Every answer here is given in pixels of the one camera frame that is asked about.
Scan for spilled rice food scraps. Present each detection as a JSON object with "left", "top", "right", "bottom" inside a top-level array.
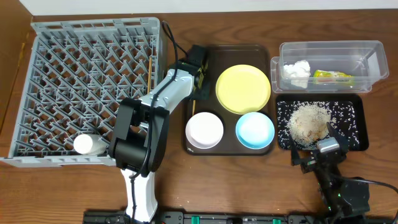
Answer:
[{"left": 277, "top": 101, "right": 360, "bottom": 150}]

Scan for yellow green wrapper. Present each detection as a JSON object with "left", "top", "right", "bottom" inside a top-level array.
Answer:
[{"left": 313, "top": 70, "right": 354, "bottom": 85}]

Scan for wooden chopstick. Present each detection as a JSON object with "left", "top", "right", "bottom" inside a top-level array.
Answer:
[
  {"left": 192, "top": 100, "right": 196, "bottom": 116},
  {"left": 147, "top": 56, "right": 152, "bottom": 94}
]

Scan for yellow plate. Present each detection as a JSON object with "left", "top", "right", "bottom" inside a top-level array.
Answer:
[{"left": 215, "top": 65, "right": 271, "bottom": 114}]

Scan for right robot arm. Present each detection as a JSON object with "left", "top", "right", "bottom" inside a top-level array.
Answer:
[{"left": 289, "top": 123, "right": 370, "bottom": 223}]

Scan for grey dishwasher rack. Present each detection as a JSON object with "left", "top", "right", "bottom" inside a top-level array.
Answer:
[{"left": 1, "top": 17, "right": 167, "bottom": 167}]

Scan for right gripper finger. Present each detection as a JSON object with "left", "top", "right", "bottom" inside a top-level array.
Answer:
[
  {"left": 326, "top": 122, "right": 349, "bottom": 152},
  {"left": 289, "top": 135, "right": 301, "bottom": 166}
]

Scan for light blue bowl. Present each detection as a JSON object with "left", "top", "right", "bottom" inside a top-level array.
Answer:
[{"left": 235, "top": 112, "right": 275, "bottom": 150}]

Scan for white cup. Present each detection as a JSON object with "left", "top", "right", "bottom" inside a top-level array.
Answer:
[{"left": 73, "top": 134, "right": 108, "bottom": 155}]

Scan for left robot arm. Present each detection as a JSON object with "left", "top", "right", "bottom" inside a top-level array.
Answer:
[{"left": 108, "top": 45, "right": 207, "bottom": 223}]

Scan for black waste tray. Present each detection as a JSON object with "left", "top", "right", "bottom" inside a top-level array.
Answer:
[{"left": 275, "top": 94, "right": 369, "bottom": 151}]

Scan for white napkin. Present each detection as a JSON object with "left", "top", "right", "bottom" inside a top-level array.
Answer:
[{"left": 283, "top": 60, "right": 312, "bottom": 88}]

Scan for clear plastic bin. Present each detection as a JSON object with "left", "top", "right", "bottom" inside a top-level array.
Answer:
[{"left": 271, "top": 40, "right": 389, "bottom": 93}]

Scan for pink bowl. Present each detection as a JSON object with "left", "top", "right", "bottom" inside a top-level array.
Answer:
[{"left": 185, "top": 112, "right": 224, "bottom": 149}]

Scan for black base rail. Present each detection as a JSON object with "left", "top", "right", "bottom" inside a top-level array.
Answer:
[{"left": 82, "top": 208, "right": 398, "bottom": 224}]

